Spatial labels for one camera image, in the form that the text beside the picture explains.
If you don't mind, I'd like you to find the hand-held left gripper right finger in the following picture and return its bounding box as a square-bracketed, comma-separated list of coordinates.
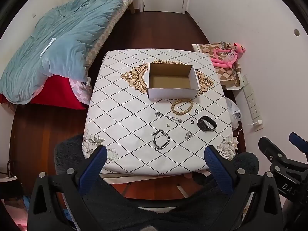
[204, 145, 284, 231]

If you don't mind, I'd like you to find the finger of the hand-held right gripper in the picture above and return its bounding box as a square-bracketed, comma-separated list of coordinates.
[258, 137, 293, 167]
[289, 132, 308, 159]

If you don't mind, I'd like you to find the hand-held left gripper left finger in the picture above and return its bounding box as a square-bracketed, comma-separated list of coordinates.
[28, 145, 108, 231]

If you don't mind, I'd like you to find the black smart band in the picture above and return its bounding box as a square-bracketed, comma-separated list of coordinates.
[197, 116, 218, 133]

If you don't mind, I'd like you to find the silver chain bracelet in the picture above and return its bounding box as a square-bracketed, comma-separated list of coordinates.
[151, 129, 171, 152]

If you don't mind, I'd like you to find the wooden bead bracelet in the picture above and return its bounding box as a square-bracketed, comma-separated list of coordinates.
[171, 99, 194, 113]

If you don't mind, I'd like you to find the silver necklace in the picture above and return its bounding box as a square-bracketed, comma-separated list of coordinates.
[155, 112, 182, 123]

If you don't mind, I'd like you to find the white cardboard box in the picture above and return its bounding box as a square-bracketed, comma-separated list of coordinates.
[147, 63, 200, 101]

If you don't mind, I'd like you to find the white charger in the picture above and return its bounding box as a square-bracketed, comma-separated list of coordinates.
[250, 119, 264, 131]

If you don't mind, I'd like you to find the white diamond-pattern tablecloth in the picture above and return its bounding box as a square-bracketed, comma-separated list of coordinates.
[82, 49, 239, 176]

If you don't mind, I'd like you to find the white power strip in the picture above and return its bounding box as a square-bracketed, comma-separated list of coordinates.
[241, 75, 261, 121]

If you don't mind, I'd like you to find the white plastic bag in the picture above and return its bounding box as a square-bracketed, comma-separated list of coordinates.
[226, 98, 241, 131]

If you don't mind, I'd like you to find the pink checked cloth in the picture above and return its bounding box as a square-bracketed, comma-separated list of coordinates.
[69, 78, 93, 105]

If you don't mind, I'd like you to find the red bed sheet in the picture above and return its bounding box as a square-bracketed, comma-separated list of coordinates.
[0, 76, 90, 110]

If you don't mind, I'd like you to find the pink plush toy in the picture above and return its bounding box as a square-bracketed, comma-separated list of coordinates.
[211, 42, 246, 71]

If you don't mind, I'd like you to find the light blue quilt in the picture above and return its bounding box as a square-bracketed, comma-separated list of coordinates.
[0, 0, 124, 105]

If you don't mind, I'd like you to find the wooden bed leg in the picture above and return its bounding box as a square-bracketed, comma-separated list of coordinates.
[125, 0, 136, 15]

